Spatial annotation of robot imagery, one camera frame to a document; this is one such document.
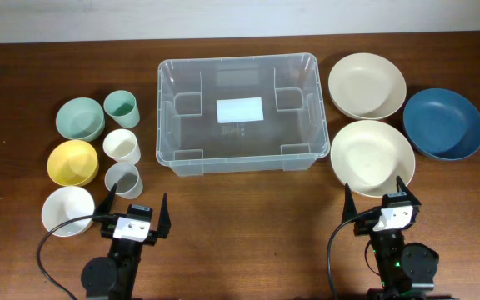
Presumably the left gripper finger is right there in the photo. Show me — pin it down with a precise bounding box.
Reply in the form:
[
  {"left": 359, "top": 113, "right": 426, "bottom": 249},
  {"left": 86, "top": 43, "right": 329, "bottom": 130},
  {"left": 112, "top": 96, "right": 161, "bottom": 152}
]
[
  {"left": 92, "top": 183, "right": 118, "bottom": 221},
  {"left": 157, "top": 193, "right": 172, "bottom": 239}
]

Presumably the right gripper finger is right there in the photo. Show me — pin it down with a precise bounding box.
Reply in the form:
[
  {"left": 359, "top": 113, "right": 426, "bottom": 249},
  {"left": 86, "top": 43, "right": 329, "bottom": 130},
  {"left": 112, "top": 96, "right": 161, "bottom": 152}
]
[
  {"left": 396, "top": 176, "right": 420, "bottom": 206},
  {"left": 342, "top": 183, "right": 357, "bottom": 223}
]

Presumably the white small bowl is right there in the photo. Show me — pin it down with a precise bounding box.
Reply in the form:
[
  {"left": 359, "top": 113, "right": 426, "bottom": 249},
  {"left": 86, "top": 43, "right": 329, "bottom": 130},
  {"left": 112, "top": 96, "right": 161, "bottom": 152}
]
[{"left": 41, "top": 186, "right": 95, "bottom": 238}]

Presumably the beige bowl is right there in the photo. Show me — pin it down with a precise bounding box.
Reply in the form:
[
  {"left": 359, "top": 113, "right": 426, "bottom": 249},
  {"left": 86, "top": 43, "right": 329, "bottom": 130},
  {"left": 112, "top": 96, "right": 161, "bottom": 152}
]
[
  {"left": 330, "top": 120, "right": 416, "bottom": 198},
  {"left": 327, "top": 52, "right": 407, "bottom": 120}
]

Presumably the dark blue bowl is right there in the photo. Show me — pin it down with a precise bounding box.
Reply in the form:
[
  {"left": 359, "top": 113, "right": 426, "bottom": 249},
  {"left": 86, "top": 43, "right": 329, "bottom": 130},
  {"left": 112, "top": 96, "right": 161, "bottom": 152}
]
[{"left": 402, "top": 88, "right": 480, "bottom": 161}]

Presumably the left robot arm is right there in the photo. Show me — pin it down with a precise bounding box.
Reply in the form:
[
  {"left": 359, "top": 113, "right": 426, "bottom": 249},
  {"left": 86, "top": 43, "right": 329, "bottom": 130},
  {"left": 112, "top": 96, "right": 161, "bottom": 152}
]
[{"left": 81, "top": 185, "right": 172, "bottom": 299}]

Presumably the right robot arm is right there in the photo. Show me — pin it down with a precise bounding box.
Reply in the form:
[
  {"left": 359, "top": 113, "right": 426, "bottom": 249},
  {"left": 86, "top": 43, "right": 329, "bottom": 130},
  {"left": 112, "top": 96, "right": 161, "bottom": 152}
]
[{"left": 342, "top": 177, "right": 439, "bottom": 300}]

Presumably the grey translucent cup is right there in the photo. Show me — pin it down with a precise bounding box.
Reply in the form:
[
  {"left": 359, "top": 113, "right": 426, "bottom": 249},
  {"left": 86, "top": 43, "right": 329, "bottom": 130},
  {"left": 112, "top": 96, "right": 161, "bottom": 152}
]
[{"left": 105, "top": 162, "right": 143, "bottom": 199}]

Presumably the yellow small bowl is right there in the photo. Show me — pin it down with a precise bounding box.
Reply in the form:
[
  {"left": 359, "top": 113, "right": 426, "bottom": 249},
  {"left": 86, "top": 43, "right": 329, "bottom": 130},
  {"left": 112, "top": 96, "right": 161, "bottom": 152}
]
[{"left": 47, "top": 140, "right": 99, "bottom": 187}]

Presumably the cream white cup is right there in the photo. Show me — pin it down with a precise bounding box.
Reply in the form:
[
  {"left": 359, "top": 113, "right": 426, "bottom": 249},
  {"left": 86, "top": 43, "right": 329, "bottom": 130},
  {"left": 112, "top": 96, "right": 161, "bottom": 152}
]
[{"left": 102, "top": 128, "right": 141, "bottom": 165}]

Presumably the mint green small bowl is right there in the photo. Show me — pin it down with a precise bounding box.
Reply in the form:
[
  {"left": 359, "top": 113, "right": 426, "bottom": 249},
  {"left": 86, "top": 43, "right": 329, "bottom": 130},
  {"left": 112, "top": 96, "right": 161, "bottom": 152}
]
[{"left": 56, "top": 97, "right": 105, "bottom": 142}]

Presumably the mint green cup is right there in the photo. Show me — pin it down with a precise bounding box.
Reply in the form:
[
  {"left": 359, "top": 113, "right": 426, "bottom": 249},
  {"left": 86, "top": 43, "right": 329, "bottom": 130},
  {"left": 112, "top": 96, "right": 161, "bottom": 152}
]
[{"left": 103, "top": 90, "right": 140, "bottom": 128}]

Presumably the clear plastic storage bin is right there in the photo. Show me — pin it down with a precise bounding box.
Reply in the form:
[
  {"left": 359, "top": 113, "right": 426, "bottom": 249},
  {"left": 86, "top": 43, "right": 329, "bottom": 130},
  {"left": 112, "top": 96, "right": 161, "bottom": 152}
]
[{"left": 156, "top": 52, "right": 330, "bottom": 177}]

